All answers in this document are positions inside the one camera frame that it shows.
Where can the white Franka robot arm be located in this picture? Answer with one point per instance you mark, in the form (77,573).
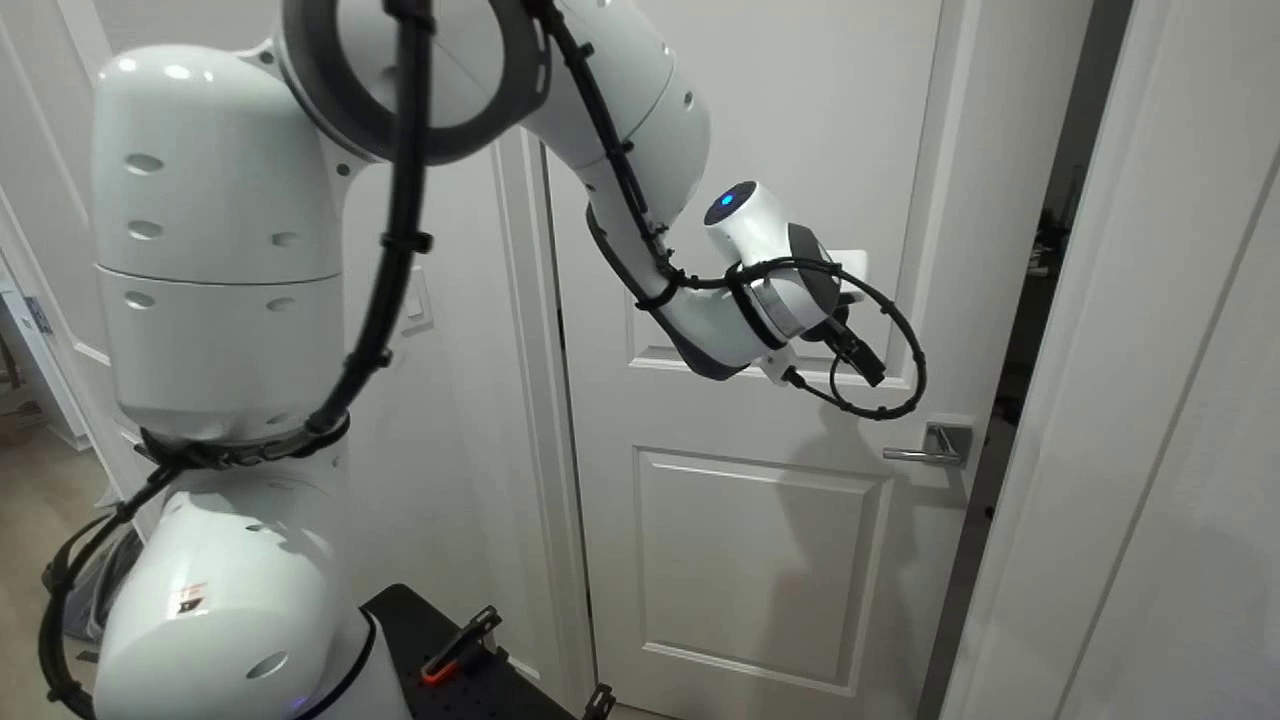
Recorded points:
(213,264)

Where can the white panel door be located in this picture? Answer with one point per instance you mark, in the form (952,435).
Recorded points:
(746,573)

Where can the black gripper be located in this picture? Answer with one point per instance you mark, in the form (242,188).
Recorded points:
(834,329)

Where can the black clamp with orange grip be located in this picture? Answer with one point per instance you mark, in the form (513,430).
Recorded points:
(447,664)

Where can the white closet door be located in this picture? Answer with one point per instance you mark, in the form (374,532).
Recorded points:
(45,160)

